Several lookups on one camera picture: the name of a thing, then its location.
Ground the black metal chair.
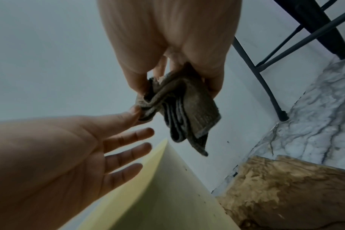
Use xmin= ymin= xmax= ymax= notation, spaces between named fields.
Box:
xmin=232 ymin=0 xmax=345 ymax=122

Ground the stained brown floor cloth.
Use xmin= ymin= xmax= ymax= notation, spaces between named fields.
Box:
xmin=215 ymin=155 xmax=345 ymax=230

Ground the person's right hand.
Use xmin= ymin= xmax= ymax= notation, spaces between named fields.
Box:
xmin=97 ymin=0 xmax=243 ymax=99

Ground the pale yellow plastic bin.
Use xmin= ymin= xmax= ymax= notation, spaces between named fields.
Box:
xmin=75 ymin=139 xmax=242 ymax=230

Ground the person's left hand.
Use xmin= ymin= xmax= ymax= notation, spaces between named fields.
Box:
xmin=0 ymin=105 xmax=155 ymax=230

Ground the brown rag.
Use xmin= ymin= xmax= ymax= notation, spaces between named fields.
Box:
xmin=135 ymin=63 xmax=222 ymax=157

